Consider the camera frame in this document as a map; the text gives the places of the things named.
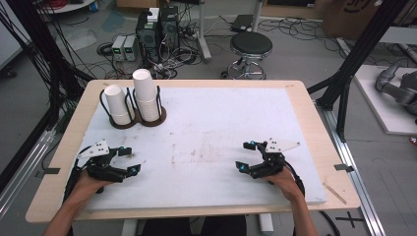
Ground black metal frame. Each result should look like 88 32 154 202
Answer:
0 0 96 195
307 0 411 143

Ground dark wire cup holder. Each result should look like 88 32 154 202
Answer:
98 85 168 130

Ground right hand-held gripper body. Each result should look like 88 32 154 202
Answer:
248 137 302 181

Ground white floor platform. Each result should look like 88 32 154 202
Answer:
353 64 417 137

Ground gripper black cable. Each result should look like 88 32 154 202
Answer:
282 159 307 199
62 146 94 202

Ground white round table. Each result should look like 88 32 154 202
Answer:
36 0 96 15

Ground brown cardboard box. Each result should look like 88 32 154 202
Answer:
322 0 384 41

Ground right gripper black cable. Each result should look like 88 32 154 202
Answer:
282 159 307 199

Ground black flat device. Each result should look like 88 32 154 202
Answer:
229 14 256 33

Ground white foam mat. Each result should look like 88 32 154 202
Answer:
67 86 328 211

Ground tall white cup stack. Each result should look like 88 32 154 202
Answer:
132 68 161 123

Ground thin wooden stick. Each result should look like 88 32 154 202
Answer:
322 182 348 206

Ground coiled black cable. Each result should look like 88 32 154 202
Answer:
95 41 114 57

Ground grey power supply unit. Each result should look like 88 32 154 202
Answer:
110 34 128 62
123 34 139 63

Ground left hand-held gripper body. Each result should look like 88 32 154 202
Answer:
75 139 128 184

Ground black floor cables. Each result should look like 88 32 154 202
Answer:
257 17 349 52

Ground white table leg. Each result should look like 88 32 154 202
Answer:
120 218 140 236
258 212 275 236

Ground short white cup stack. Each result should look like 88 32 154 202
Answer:
103 84 133 127

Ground small white box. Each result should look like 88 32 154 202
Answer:
147 7 161 24

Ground person's right hand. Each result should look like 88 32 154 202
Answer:
263 166 304 204

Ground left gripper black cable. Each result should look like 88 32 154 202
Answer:
62 146 94 202

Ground tangle of floor cables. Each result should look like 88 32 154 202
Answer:
141 42 202 81

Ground person's dark trousers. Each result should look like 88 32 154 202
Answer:
140 214 248 236

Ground aluminium floor rail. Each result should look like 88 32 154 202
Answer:
0 128 57 219
315 100 387 236

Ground black round stool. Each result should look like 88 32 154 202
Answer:
220 30 274 81

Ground white stand leg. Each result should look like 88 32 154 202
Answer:
250 0 266 33
196 0 213 64

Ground black computer tower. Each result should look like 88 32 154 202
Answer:
135 9 161 64
158 5 181 63

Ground person's left hand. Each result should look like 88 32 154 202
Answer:
69 170 114 207

